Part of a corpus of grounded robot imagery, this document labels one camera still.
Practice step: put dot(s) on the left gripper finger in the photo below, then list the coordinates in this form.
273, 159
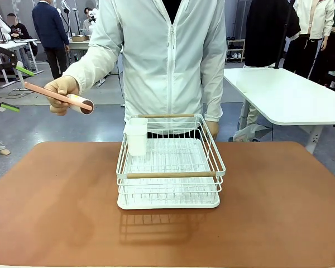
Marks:
8, 107
23, 70

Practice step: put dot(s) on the pink lint roller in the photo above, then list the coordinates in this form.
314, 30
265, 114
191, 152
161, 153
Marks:
39, 89

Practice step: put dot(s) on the white cutlery holder cup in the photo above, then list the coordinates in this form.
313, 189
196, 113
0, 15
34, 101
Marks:
136, 139

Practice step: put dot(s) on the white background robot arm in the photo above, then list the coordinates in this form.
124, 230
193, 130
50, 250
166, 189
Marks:
2, 28

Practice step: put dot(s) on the person's left forearm white sleeve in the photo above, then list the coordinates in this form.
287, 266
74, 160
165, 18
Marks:
215, 95

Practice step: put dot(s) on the person's right forearm white sleeve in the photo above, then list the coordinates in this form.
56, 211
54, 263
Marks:
95, 64

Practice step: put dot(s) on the person's right hand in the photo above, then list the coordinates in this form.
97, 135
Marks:
65, 85

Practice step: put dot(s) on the person's left hand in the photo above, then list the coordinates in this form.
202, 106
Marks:
212, 128

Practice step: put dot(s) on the white background desk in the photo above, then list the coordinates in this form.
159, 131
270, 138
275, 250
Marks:
14, 42

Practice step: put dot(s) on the seated person black top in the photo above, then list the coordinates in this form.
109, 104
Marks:
19, 30

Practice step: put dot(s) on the man in navy suit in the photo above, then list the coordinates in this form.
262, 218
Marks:
48, 25

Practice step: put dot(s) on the light background desk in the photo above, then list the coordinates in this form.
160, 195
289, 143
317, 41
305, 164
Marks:
78, 44

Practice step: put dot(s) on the cardboard box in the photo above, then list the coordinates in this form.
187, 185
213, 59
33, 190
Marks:
79, 38

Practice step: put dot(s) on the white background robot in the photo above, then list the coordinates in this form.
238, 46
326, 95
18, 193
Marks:
94, 16

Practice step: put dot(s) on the person body white jacket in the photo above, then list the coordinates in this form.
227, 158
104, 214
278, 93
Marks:
156, 69

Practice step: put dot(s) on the wooden shoe rack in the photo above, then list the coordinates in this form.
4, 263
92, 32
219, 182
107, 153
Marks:
236, 42

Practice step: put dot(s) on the white plastic bag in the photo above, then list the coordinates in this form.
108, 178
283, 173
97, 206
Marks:
251, 132

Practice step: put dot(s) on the black stand pole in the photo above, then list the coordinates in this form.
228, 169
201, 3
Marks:
282, 47

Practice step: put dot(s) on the person in cream jacket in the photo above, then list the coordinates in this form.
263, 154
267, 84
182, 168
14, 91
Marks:
321, 19

